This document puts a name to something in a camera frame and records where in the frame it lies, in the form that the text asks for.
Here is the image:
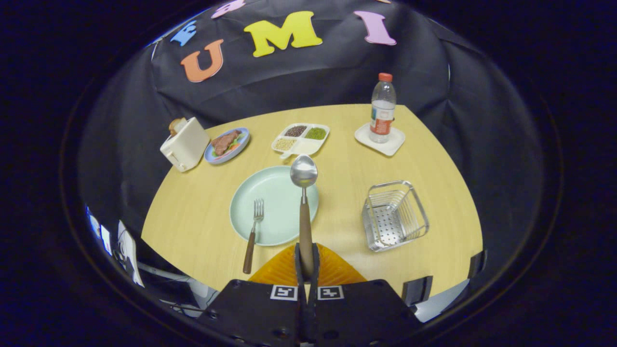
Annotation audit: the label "brown steak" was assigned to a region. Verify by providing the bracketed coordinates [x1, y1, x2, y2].
[211, 129, 242, 157]

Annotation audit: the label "metal wire basket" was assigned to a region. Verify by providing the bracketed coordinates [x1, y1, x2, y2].
[362, 180, 430, 253]

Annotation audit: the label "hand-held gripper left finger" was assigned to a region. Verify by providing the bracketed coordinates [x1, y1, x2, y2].
[198, 242, 308, 347]

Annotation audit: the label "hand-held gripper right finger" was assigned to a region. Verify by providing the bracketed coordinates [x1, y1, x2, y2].
[308, 242, 425, 347]

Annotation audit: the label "clear water bottle red cap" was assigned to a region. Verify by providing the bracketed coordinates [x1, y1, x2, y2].
[369, 72, 397, 144]

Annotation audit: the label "black backdrop cloth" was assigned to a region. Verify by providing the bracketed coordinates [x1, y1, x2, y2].
[77, 0, 545, 270]

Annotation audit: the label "white divided dish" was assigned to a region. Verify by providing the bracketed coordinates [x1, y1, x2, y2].
[271, 123, 331, 160]

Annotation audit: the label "blue plate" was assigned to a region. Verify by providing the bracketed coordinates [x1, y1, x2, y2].
[204, 127, 251, 165]

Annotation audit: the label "wooden handled metal spoon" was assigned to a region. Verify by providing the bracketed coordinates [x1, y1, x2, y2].
[290, 154, 319, 279]

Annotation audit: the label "salad leaves under steak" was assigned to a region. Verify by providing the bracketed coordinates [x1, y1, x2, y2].
[215, 134, 245, 159]

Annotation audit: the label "white metal bar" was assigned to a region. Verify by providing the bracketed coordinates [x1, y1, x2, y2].
[136, 262, 196, 284]

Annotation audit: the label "pale green plate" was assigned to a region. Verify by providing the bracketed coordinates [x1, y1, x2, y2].
[229, 165, 320, 247]

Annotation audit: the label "wooden handled metal fork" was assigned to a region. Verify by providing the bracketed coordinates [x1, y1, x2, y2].
[242, 199, 265, 275]

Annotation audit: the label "white square coaster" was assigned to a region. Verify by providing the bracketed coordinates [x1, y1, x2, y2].
[354, 122, 406, 157]

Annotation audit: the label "cream toaster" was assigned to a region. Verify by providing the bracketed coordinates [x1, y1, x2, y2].
[160, 117, 211, 173]

